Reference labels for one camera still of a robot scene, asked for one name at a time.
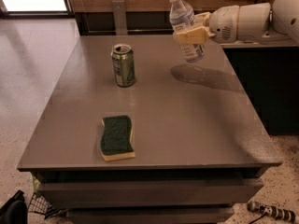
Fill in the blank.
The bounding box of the left metal wall bracket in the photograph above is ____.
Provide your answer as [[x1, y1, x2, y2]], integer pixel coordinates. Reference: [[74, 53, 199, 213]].
[[112, 0, 128, 35]]

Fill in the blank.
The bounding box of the grey drawer cabinet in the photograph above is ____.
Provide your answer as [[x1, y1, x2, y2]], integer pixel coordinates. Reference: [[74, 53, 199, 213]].
[[18, 35, 280, 224]]

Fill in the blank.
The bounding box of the black and white striped rod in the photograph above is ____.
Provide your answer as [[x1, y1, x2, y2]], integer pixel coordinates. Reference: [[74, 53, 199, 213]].
[[247, 201, 299, 224]]

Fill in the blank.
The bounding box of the green soda can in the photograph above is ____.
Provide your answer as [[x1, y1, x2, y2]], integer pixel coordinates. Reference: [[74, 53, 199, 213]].
[[111, 44, 135, 87]]

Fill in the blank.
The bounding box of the black wire basket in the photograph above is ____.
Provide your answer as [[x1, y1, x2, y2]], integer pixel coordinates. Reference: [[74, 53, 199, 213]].
[[28, 193, 66, 219]]

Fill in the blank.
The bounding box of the clear plastic water bottle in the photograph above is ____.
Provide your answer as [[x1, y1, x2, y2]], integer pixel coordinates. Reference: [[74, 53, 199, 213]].
[[169, 0, 204, 63]]

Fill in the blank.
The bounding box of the green and yellow sponge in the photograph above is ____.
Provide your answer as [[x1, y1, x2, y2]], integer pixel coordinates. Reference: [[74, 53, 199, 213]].
[[100, 115, 135, 161]]

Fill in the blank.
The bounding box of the black object on floor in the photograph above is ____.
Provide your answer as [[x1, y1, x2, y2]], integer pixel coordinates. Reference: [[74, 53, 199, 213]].
[[0, 190, 28, 224]]

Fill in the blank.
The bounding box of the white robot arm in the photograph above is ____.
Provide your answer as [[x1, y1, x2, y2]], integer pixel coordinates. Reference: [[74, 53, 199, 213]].
[[174, 0, 299, 45]]

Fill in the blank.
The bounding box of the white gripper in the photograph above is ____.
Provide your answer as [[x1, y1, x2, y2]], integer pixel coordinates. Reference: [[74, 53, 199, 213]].
[[173, 6, 240, 45]]

